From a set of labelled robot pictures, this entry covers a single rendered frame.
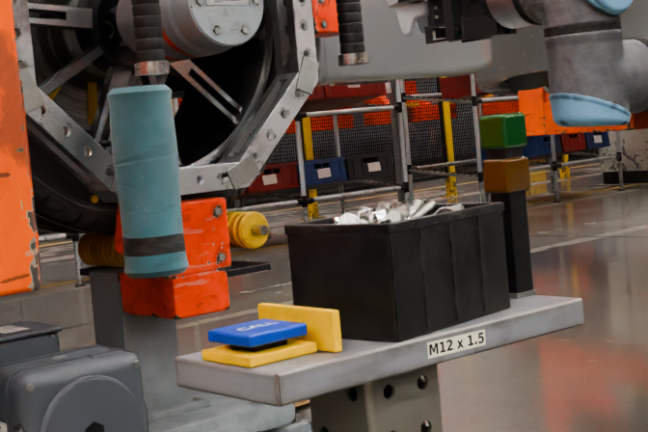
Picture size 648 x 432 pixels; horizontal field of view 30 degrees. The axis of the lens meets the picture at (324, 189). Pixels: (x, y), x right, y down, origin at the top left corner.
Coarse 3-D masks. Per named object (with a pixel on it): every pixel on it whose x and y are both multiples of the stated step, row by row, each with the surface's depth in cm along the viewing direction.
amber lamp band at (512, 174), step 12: (492, 168) 137; (504, 168) 136; (516, 168) 137; (528, 168) 138; (492, 180) 138; (504, 180) 136; (516, 180) 137; (528, 180) 138; (492, 192) 138; (504, 192) 137
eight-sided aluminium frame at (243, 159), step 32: (288, 0) 195; (288, 32) 196; (32, 64) 166; (288, 64) 198; (32, 96) 165; (288, 96) 194; (32, 128) 170; (64, 128) 170; (256, 128) 191; (64, 160) 173; (96, 160) 172; (224, 160) 191; (256, 160) 190; (96, 192) 177; (192, 192) 182
